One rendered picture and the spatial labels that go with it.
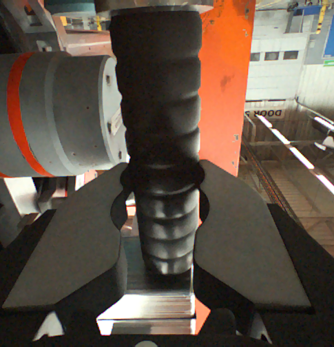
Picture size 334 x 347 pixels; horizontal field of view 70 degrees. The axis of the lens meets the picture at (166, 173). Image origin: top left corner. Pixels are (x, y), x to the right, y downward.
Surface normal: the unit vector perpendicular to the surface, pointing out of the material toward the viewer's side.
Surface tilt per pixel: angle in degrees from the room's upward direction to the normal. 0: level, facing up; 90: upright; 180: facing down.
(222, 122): 90
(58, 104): 116
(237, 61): 90
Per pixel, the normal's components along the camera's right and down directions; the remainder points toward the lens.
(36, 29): 0.02, 0.96
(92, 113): -0.04, 0.19
